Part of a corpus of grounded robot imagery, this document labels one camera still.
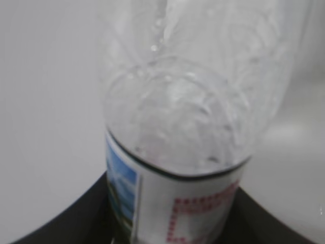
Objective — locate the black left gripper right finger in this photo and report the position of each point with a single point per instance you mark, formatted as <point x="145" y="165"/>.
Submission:
<point x="254" y="224"/>

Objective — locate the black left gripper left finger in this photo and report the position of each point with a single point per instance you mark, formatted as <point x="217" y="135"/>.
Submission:
<point x="85" y="221"/>

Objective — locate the clear water bottle red label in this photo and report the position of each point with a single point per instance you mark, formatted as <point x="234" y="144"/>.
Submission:
<point x="188" y="90"/>

